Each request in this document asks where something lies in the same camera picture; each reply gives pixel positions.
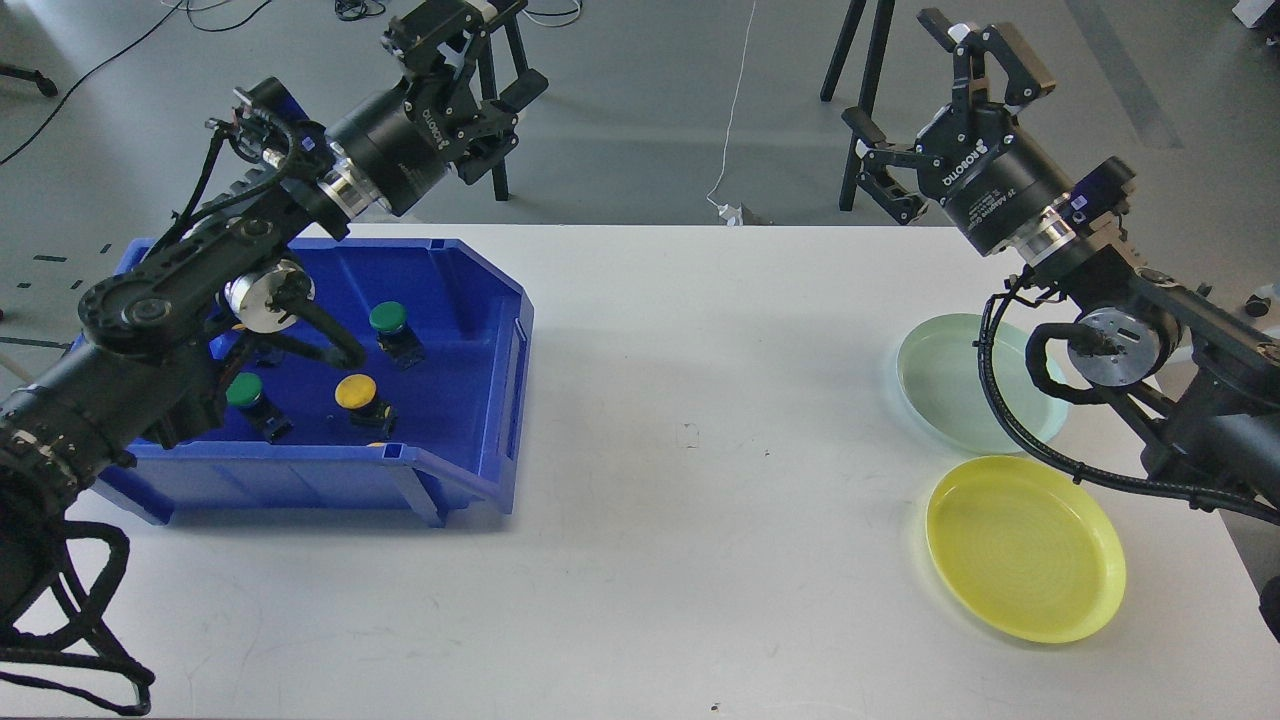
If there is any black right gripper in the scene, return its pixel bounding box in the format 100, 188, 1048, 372
842, 8, 1073, 256

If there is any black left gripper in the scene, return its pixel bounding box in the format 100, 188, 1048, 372
329, 1, 549, 217

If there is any green push button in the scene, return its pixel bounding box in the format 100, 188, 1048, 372
367, 301, 426, 370
225, 372, 294, 443

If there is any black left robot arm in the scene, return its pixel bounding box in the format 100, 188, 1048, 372
3, 1, 548, 717

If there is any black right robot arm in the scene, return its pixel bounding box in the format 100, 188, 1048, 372
838, 1, 1279, 524

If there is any pale green plate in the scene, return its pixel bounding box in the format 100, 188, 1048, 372
895, 313, 1070, 455

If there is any yellow plate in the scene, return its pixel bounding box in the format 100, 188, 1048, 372
923, 455, 1128, 644

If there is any black left tripod stand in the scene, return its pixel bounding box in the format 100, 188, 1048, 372
476, 15, 532, 202

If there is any black tripod stand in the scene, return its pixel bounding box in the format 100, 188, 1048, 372
476, 15, 532, 202
820, 0, 896, 211

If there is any black right tripod stand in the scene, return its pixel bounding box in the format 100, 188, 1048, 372
820, 0, 896, 211

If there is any blue plastic bin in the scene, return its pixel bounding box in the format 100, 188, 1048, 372
95, 238, 534, 527

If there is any white cable with plug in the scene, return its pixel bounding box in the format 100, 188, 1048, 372
705, 0, 756, 227

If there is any black floor cable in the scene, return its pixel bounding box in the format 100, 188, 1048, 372
0, 0, 273, 167

